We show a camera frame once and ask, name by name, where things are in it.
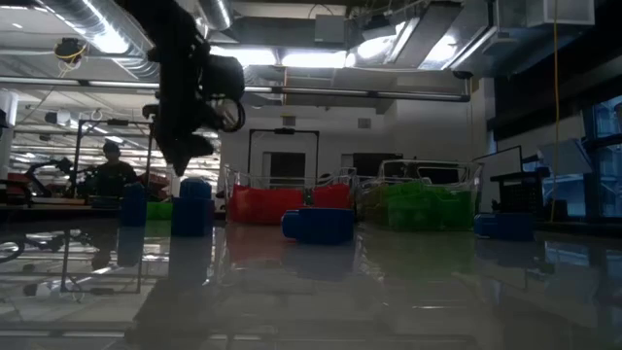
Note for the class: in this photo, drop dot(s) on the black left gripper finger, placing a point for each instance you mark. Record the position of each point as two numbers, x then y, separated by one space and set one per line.
180 153

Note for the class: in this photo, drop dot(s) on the clear plastic bin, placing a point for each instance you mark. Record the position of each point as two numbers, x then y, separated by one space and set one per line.
228 175
437 167

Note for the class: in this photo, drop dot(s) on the long green toy block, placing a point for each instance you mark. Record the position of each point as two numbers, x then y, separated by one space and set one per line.
418 211
159 211

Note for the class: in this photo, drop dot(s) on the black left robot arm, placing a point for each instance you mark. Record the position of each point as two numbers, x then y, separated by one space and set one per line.
160 24

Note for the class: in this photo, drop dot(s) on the bright fluorescent light panel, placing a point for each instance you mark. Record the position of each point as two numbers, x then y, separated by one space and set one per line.
314 59
250 56

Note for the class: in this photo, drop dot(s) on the person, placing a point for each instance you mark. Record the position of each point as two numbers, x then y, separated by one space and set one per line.
114 175

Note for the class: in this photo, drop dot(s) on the small blue toy block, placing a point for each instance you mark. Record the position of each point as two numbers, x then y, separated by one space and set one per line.
133 206

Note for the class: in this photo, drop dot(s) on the dark workbench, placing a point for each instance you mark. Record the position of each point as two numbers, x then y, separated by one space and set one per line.
58 211

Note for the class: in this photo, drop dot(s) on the long grey metal pipe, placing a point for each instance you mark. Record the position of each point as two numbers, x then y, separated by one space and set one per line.
340 92

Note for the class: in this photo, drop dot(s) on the grey metal box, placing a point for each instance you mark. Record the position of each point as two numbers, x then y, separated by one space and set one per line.
329 28

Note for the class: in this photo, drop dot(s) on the black cabinet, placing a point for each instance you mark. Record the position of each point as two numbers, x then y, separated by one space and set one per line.
447 175
369 158

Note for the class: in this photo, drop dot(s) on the black cart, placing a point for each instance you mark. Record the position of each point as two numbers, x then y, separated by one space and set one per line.
520 189

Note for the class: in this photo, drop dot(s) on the blue-lit window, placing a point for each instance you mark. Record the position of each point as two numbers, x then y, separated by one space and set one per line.
607 160

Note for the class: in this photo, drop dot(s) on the black station frame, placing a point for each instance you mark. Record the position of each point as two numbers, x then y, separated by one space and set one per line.
116 122
284 130

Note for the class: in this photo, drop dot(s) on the round metal air duct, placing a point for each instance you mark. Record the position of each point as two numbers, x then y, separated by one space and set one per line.
218 12

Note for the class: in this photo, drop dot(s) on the dark wall screen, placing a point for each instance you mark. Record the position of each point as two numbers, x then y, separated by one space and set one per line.
286 164

